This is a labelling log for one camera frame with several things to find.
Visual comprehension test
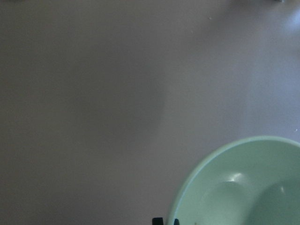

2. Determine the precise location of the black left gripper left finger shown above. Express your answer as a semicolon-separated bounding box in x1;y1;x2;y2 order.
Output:
152;217;164;225

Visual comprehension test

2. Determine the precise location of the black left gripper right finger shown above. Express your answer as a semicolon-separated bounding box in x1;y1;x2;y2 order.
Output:
173;218;180;225

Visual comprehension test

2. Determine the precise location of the mint green bowl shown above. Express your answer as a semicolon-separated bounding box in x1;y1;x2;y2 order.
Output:
167;136;300;225

